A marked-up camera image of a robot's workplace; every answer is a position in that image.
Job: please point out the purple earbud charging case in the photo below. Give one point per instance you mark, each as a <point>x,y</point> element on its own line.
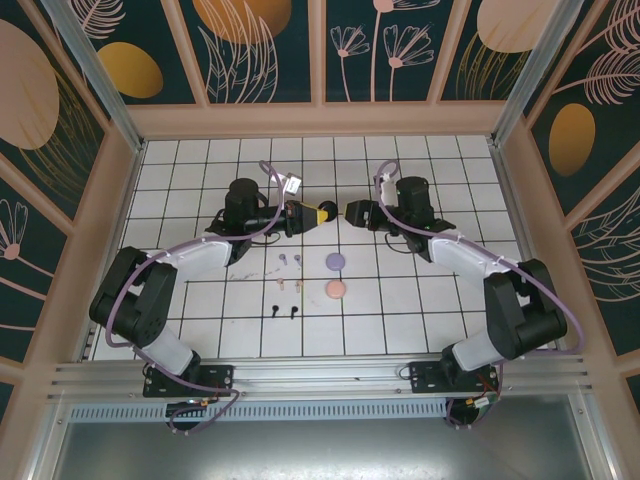
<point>335,261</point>

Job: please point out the pink earbud charging case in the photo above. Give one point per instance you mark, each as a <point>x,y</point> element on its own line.
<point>334,290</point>

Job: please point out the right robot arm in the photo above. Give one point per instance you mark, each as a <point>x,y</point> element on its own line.
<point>530,310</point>

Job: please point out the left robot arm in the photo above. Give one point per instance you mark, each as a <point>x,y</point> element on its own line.
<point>135,310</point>

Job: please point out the grey metal panel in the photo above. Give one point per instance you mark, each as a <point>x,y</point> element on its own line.
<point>320,450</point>

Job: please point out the aluminium side rail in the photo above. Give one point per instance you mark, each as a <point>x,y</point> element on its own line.
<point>125,200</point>
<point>515,200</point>

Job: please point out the aluminium frame rail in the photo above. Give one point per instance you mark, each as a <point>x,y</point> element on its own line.
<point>320,375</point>

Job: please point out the aluminium corner post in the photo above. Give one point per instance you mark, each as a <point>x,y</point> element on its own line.
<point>530,75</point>
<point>100,85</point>

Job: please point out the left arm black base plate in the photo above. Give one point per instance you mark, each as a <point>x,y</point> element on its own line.
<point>220,377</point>

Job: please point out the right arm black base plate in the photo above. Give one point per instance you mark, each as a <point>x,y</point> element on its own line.
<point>425,377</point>

